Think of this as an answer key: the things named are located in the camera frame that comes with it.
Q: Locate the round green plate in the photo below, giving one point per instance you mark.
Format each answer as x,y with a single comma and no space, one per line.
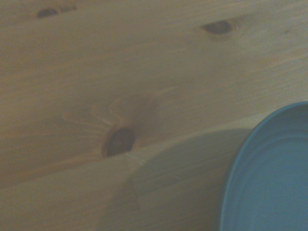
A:
272,173

